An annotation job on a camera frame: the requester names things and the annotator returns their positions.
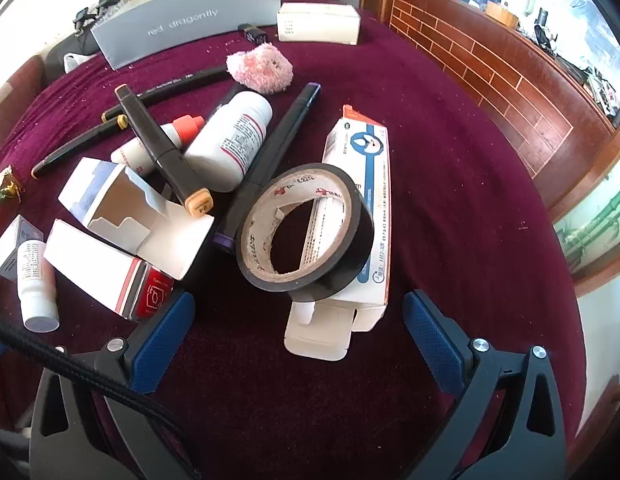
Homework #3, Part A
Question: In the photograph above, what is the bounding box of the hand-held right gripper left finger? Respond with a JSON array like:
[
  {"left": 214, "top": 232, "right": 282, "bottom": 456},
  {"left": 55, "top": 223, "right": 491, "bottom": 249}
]
[{"left": 30, "top": 290, "right": 197, "bottom": 480}]

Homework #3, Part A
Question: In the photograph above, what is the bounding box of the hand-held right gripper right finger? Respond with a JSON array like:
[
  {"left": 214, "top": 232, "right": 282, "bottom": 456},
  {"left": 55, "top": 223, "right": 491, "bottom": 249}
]
[{"left": 402, "top": 290, "right": 581, "bottom": 480}]

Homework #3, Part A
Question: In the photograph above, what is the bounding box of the white red carton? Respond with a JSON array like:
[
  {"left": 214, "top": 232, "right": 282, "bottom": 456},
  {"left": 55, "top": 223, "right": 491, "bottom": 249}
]
[{"left": 43, "top": 219, "right": 175, "bottom": 322}]

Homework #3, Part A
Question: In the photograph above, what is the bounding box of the black tape roll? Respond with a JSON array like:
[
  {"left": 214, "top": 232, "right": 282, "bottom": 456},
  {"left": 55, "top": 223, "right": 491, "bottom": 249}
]
[{"left": 235, "top": 162, "right": 375, "bottom": 303}]

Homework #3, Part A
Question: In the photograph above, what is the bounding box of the white blue carton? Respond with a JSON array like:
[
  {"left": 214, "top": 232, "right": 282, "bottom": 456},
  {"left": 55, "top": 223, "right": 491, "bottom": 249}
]
[{"left": 57, "top": 156, "right": 215, "bottom": 281}]

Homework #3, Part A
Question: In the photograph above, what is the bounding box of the small white carton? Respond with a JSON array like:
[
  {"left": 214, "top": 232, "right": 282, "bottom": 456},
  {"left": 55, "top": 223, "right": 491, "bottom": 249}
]
[{"left": 0, "top": 215, "right": 44, "bottom": 281}]

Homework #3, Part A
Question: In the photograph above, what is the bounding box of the blue white medicine box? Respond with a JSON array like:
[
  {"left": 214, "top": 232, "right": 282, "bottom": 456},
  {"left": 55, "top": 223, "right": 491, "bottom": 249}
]
[{"left": 284, "top": 105, "right": 393, "bottom": 363}]

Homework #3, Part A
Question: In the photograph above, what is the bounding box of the peach capped black marker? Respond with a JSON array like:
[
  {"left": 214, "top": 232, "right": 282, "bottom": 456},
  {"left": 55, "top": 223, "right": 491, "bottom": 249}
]
[{"left": 114, "top": 84, "right": 215, "bottom": 218}]

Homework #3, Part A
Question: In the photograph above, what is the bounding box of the black pen gold ring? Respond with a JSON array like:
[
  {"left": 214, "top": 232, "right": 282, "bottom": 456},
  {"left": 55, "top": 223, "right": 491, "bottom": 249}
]
[{"left": 31, "top": 115, "right": 129, "bottom": 179}]

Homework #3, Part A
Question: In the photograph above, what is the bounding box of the small orange capped white bottle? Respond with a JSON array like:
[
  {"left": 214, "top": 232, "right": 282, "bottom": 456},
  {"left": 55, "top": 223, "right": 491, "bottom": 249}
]
[{"left": 110, "top": 115, "right": 205, "bottom": 176}]

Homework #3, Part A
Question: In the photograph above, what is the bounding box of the large white bottle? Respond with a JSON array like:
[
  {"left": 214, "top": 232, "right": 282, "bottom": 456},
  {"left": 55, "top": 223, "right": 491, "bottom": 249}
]
[{"left": 184, "top": 91, "right": 275, "bottom": 193}]

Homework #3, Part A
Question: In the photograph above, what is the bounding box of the white gold edged tray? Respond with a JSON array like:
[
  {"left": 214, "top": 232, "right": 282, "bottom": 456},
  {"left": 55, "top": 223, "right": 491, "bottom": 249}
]
[{"left": 0, "top": 166, "right": 25, "bottom": 211}]

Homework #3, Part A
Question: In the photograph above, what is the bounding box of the purple capped black marker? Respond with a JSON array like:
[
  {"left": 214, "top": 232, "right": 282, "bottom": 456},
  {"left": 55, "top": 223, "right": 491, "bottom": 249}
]
[{"left": 212, "top": 82, "right": 323, "bottom": 253}]

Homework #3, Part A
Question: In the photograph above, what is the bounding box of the yellow capped black marker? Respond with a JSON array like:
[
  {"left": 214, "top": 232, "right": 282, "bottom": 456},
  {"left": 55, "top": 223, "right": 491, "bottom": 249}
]
[{"left": 100, "top": 66, "right": 231, "bottom": 122}]

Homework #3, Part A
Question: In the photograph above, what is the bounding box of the pink plush toy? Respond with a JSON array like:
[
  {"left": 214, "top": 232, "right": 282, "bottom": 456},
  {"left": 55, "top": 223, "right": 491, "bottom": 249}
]
[{"left": 226, "top": 43, "right": 295, "bottom": 95}]

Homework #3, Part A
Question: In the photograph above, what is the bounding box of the bamboo painted panel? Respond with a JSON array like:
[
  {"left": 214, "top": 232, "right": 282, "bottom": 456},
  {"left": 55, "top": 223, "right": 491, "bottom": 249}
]
[{"left": 552, "top": 160, "right": 620, "bottom": 273}]

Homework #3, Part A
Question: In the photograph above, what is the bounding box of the white plastic bag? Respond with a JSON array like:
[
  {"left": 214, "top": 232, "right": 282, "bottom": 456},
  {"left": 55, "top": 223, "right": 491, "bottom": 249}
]
[{"left": 64, "top": 52, "right": 93, "bottom": 73}]

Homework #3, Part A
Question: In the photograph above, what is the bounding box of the grey shoe box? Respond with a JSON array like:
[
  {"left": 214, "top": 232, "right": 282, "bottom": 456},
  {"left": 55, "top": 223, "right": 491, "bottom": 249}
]
[{"left": 90, "top": 0, "right": 281, "bottom": 71}]

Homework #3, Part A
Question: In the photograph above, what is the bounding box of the yellow wooden box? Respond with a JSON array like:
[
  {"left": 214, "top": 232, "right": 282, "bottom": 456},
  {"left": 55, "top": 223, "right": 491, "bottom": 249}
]
[{"left": 485, "top": 1, "right": 520, "bottom": 28}]

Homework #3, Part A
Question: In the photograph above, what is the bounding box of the white flat box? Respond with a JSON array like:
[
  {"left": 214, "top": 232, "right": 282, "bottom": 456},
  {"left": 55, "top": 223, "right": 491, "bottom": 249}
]
[{"left": 276, "top": 2, "right": 361, "bottom": 45}]

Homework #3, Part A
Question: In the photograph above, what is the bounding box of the black braided cable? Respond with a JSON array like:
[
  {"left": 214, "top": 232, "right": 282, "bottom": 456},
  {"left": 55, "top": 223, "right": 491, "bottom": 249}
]
[{"left": 0, "top": 312, "right": 201, "bottom": 480}]

